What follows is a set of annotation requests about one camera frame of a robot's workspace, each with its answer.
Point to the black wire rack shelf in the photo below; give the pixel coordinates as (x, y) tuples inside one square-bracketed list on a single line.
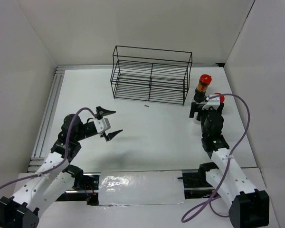
[(151, 74)]

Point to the red lid sauce jar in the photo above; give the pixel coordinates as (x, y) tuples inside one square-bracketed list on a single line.
[(222, 98), (204, 82)]

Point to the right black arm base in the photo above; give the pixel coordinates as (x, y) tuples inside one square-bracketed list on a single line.
[(195, 184)]

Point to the reflective foil sheet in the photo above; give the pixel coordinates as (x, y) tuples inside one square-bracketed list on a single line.
[(140, 188)]

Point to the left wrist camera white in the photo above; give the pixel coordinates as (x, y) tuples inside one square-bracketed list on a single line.
[(102, 125)]

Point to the black cap spice bottle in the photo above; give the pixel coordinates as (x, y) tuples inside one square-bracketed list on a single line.
[(199, 96)]

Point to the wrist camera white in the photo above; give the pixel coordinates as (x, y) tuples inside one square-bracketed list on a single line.
[(102, 125), (211, 102)]

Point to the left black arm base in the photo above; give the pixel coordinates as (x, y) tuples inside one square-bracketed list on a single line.
[(85, 187)]

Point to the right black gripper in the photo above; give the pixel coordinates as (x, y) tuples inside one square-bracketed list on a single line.
[(194, 108)]

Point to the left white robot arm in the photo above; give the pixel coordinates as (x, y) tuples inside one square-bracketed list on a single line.
[(56, 174)]

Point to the aluminium extrusion frame rail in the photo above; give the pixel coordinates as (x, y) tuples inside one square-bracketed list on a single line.
[(156, 138)]

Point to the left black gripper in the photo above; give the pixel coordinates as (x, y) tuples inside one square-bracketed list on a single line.
[(102, 112)]

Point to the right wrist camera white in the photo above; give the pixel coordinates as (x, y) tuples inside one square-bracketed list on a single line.
[(211, 102)]

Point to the silver lid blue label jar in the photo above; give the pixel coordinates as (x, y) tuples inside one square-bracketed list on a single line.
[(196, 119)]

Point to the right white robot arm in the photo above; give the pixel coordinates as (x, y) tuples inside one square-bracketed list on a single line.
[(248, 207)]

